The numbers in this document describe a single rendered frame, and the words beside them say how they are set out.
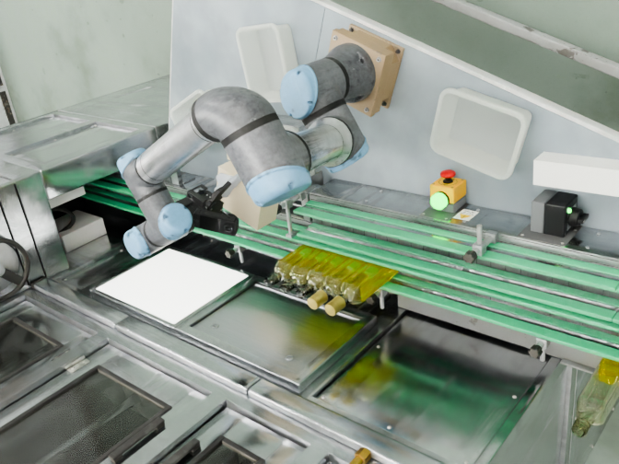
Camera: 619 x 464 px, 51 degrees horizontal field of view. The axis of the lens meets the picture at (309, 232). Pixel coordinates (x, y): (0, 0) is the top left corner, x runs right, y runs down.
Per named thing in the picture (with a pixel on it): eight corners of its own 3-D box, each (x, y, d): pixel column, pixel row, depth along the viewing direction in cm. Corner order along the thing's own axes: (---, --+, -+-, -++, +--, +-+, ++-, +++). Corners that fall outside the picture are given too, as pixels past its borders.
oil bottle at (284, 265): (320, 249, 198) (273, 281, 184) (318, 233, 196) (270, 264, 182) (334, 253, 195) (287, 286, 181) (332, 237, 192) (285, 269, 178)
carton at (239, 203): (238, 156, 178) (218, 166, 173) (281, 184, 171) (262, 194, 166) (234, 191, 186) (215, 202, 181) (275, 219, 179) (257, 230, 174)
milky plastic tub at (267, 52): (269, 96, 205) (251, 103, 199) (253, 22, 197) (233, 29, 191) (311, 94, 194) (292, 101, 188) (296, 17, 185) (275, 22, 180)
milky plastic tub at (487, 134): (459, 75, 161) (441, 85, 155) (543, 106, 150) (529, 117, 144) (444, 139, 171) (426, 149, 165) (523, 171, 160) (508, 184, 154)
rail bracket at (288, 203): (302, 226, 198) (274, 242, 190) (296, 174, 191) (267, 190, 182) (309, 227, 196) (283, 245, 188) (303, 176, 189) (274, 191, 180)
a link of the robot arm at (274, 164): (350, 96, 161) (261, 114, 112) (379, 149, 162) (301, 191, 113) (310, 120, 166) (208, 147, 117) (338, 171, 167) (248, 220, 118)
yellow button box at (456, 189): (443, 198, 177) (429, 208, 172) (443, 172, 174) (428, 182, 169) (467, 203, 173) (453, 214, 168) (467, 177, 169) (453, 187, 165)
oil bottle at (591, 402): (605, 367, 152) (563, 436, 134) (607, 348, 149) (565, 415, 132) (631, 376, 148) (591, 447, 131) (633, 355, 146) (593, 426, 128)
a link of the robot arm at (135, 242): (147, 256, 149) (133, 265, 156) (183, 237, 157) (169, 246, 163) (130, 226, 149) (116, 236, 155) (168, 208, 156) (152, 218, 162)
